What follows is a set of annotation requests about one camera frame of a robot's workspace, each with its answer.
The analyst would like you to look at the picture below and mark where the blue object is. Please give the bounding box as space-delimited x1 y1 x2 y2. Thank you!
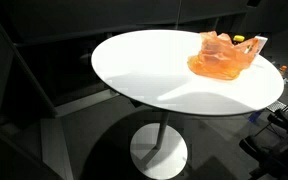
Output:
248 110 263 124

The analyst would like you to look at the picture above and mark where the small orange-capped bottle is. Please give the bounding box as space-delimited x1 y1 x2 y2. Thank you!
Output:
279 65 288 77

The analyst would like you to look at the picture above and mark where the orange plastic bag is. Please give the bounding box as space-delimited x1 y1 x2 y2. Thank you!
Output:
187 30 260 81

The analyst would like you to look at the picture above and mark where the round white pedestal table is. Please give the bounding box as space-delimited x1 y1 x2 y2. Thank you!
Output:
0 0 252 118

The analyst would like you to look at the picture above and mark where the grey keyboard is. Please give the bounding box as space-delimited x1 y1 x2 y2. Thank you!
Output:
266 99 288 113

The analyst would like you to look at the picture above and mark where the white rectangular box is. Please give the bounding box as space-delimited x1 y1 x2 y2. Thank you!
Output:
249 35 269 62

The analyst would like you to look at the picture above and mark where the black camera tripod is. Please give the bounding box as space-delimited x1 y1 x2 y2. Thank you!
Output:
238 92 288 180

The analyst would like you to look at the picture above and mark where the white table pedestal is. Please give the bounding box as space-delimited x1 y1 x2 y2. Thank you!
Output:
129 111 189 180

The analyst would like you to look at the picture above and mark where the small yellow object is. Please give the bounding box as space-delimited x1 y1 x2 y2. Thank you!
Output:
233 34 246 43

